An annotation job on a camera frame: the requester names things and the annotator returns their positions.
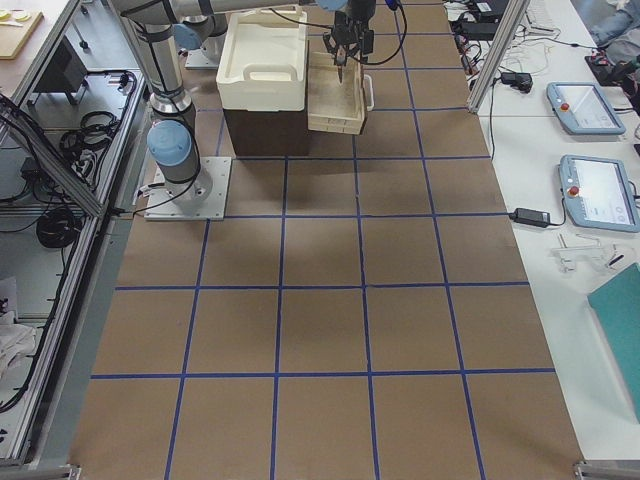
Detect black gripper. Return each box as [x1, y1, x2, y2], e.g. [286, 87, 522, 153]
[327, 12, 371, 63]

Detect orange grey scissors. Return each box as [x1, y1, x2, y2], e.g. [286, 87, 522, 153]
[335, 45, 345, 83]

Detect wooden drawer with white handle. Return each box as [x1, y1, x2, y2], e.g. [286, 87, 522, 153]
[307, 52, 375, 135]

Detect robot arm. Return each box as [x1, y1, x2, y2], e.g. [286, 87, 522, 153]
[113, 1, 310, 185]
[320, 0, 408, 67]

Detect dark wooden drawer cabinet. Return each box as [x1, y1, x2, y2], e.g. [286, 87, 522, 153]
[223, 109, 311, 157]

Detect white foam tray box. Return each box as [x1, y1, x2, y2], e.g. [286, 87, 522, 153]
[216, 7, 307, 112]

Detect upper teach pendant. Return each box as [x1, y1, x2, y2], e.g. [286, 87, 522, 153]
[546, 82, 626, 135]

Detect teach pendant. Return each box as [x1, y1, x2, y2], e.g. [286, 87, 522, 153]
[558, 155, 639, 233]
[546, 82, 626, 135]

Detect black power adapter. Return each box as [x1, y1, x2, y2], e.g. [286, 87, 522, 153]
[509, 208, 551, 228]

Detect lower teach pendant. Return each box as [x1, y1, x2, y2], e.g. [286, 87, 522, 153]
[558, 155, 639, 233]

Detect clear acrylic stand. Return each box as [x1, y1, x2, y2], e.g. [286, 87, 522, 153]
[551, 234, 637, 274]

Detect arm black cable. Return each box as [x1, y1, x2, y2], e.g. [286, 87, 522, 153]
[359, 0, 409, 66]

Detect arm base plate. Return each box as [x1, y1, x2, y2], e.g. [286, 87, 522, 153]
[185, 40, 222, 70]
[142, 156, 232, 221]

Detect aluminium frame post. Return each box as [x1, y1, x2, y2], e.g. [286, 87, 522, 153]
[467, 0, 529, 114]

